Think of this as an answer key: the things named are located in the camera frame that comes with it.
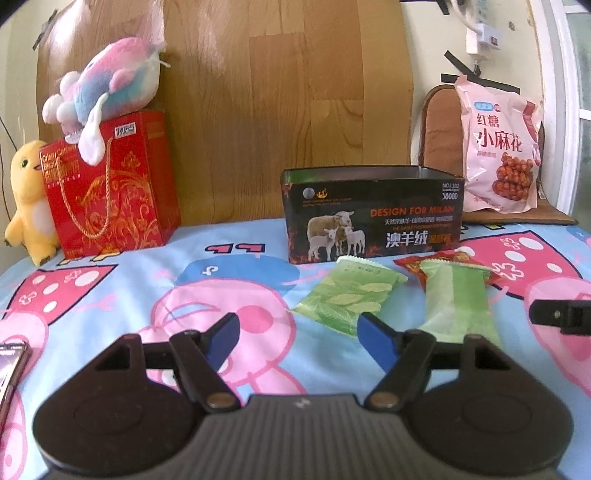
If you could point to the yellow duck plush toy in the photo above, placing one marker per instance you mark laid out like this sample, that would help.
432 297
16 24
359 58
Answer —
32 224

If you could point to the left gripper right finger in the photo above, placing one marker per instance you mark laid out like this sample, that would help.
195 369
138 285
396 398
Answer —
405 358

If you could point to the pink twisted snack bag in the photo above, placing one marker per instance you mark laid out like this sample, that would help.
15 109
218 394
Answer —
501 149

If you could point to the white plug adapter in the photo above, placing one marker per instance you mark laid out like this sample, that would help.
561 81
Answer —
482 39

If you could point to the brown seat cushion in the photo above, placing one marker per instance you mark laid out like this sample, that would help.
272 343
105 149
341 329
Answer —
441 148

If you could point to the phone at sheet edge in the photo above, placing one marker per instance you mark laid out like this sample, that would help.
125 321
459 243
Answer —
13 360

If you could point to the red orange snack packet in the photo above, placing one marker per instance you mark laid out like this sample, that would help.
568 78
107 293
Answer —
411 267

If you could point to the plain green snack packet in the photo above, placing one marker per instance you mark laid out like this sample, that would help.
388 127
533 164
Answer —
456 301

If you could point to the green leaf snack packet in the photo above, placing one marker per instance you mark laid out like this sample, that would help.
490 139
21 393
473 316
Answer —
353 287

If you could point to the cartoon pig bed sheet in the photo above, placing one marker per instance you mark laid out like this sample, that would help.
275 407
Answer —
69 311

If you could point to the black sheep print box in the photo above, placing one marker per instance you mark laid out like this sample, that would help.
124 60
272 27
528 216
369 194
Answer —
370 211

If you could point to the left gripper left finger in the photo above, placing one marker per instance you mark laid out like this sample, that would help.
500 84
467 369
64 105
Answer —
198 357

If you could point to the pink blue plush toy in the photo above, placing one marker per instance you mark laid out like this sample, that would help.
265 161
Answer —
121 79

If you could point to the white power strip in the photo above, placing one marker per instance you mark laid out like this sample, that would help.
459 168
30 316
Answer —
474 11

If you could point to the red gift bag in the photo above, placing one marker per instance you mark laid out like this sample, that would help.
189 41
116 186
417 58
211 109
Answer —
126 202

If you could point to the wooden board headboard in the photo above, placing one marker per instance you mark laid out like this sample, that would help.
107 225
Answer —
253 88

